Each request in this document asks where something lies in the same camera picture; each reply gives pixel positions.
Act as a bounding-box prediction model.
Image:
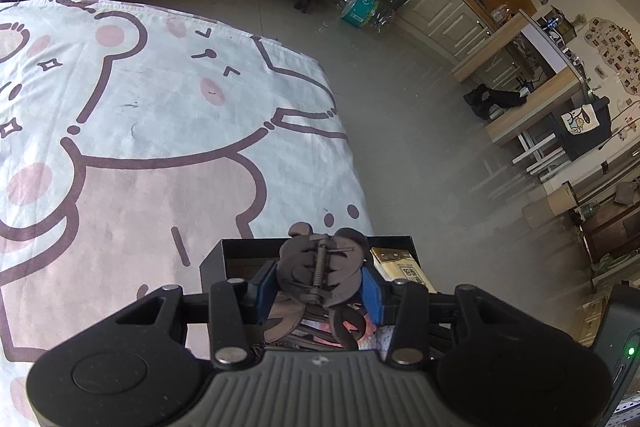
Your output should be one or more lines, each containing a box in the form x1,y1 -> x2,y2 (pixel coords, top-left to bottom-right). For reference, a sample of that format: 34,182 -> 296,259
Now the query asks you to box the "wall photo collage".
582,17 -> 640,95

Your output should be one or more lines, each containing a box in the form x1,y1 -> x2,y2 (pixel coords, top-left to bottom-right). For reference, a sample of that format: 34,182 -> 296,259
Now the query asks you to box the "bear print blanket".
0,0 -> 376,408

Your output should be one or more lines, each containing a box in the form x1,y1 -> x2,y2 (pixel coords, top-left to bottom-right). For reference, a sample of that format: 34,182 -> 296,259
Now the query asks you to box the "black cardboard box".
200,234 -> 432,354

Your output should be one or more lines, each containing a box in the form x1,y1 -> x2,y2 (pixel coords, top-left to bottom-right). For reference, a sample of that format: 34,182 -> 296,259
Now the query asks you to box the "black printed t-shirt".
555,97 -> 613,160

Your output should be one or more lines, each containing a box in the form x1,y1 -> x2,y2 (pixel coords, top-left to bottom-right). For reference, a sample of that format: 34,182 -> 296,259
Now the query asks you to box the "dark cloth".
462,84 -> 531,120

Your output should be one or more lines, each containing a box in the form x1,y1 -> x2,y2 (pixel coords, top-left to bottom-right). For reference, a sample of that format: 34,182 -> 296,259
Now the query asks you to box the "dark wooden cabinet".
580,192 -> 640,268

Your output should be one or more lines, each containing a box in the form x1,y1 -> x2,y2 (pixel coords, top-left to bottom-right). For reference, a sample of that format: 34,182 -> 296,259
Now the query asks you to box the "black hair claw clip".
265,222 -> 368,353

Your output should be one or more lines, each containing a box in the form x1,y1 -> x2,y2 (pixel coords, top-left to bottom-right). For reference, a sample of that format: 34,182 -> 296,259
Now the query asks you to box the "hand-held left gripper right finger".
361,266 -> 537,369

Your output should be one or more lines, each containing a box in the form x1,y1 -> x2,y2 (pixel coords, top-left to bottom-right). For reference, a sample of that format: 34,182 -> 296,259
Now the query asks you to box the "wooden counter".
452,9 -> 596,148

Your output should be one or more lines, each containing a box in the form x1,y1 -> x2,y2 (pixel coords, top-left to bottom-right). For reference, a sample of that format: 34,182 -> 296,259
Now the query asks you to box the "white metal rack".
512,132 -> 566,172

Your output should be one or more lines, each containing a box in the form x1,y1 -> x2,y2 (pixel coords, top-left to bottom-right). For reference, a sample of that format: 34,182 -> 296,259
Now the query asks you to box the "yellow tissue packet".
369,247 -> 437,295

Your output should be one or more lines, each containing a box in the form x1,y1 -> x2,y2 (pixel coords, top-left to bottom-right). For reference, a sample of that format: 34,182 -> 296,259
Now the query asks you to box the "pack of water bottles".
332,0 -> 396,30

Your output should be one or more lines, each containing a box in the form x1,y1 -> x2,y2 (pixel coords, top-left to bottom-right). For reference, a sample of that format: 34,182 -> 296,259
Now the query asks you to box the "pink crochet doll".
320,319 -> 377,348

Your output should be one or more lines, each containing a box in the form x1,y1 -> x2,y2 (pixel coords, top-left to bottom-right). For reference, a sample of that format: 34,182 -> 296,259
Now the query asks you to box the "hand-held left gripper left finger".
115,264 -> 281,369

